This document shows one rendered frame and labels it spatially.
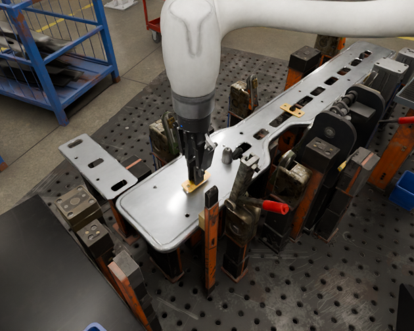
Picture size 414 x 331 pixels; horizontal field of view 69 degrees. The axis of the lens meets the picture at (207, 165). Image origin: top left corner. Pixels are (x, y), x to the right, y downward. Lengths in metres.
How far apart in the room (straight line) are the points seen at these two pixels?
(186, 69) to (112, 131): 1.02
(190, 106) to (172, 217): 0.30
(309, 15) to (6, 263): 0.80
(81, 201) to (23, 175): 1.78
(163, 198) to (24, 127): 2.29
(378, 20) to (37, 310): 0.83
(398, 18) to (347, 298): 0.77
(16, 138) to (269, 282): 2.38
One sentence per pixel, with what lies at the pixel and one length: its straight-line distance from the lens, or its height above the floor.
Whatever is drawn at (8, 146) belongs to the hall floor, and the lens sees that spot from 2.86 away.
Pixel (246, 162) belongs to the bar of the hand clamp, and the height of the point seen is 1.21.
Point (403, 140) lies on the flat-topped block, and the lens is 1.22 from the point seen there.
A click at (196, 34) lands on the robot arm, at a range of 0.53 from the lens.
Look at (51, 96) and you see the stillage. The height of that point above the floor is 0.31.
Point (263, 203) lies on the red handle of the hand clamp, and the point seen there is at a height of 1.12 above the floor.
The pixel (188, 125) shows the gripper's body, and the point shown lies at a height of 1.24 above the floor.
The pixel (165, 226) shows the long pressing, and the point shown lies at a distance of 0.76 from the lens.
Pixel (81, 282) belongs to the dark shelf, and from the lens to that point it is 0.71.
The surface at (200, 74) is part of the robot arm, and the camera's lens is 0.56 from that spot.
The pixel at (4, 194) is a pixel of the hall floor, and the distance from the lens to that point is 2.49.
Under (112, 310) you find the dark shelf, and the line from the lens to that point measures 0.67.
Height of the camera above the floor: 1.65
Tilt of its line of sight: 47 degrees down
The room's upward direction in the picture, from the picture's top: straight up
